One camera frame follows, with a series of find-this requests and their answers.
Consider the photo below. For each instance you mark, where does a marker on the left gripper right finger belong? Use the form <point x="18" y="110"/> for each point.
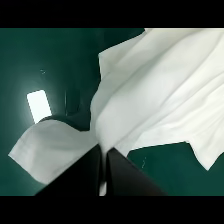
<point x="128" y="178"/>

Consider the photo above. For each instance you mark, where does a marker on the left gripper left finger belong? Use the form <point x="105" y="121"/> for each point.
<point x="83" y="176"/>

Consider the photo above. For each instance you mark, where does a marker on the white T-shirt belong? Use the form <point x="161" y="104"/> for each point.
<point x="156" y="90"/>

